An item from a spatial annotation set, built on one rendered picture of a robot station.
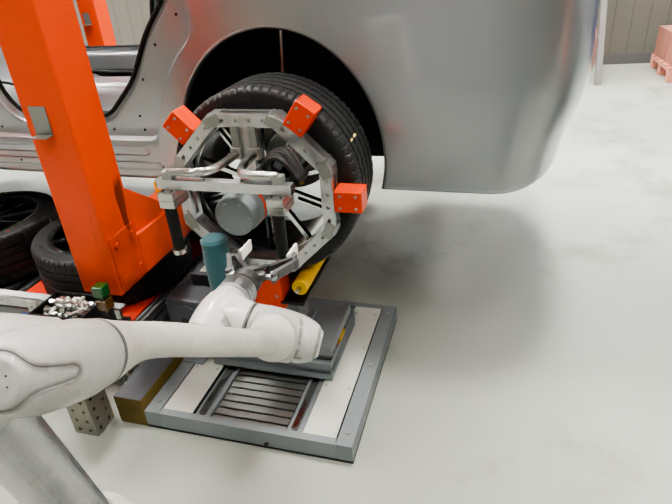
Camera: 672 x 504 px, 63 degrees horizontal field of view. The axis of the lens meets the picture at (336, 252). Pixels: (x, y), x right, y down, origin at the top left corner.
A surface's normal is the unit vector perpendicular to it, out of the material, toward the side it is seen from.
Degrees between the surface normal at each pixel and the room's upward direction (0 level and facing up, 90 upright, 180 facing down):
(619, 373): 0
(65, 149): 90
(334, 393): 0
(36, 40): 90
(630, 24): 90
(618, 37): 90
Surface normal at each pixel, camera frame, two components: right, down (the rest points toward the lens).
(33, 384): 0.82, 0.13
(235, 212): -0.27, 0.49
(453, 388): -0.07, -0.87
